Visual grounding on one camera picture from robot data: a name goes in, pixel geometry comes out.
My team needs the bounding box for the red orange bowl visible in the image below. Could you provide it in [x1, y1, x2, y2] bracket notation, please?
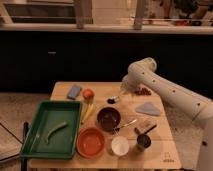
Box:
[77, 127, 105, 159]

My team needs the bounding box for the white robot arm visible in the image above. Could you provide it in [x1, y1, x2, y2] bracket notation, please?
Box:
[122, 57, 213, 171]

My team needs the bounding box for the white cup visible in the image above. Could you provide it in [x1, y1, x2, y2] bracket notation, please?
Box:
[111, 136, 130, 156]

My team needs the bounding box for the metal measuring cup black handle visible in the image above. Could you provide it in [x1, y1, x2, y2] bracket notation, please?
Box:
[134, 126, 155, 151]

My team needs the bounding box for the blue sponge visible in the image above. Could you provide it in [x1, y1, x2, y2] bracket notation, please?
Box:
[67, 85, 82, 100]

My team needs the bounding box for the metal spoon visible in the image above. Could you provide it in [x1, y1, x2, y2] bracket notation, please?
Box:
[112, 119, 137, 134]

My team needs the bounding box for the dark red grapes bunch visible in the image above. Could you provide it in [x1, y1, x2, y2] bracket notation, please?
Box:
[135, 87, 151, 96]

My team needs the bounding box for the white handled dish brush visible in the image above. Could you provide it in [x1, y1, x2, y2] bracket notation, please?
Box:
[107, 96, 121, 104]

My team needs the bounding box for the red tomato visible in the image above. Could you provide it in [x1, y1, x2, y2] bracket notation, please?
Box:
[82, 89, 94, 100]

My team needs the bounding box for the green plastic tray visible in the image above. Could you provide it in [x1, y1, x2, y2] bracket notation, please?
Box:
[20, 101, 82, 160]

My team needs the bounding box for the light blue cloth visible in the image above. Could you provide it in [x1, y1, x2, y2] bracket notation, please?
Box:
[135, 102, 161, 116]

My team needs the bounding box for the clear plastic piece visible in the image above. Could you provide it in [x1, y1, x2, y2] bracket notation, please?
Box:
[138, 120, 152, 132]

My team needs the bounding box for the yellow banana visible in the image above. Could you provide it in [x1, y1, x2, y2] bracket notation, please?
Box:
[81, 103, 94, 124]

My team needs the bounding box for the dark purple bowl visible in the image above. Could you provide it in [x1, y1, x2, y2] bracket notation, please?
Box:
[97, 107, 121, 131]

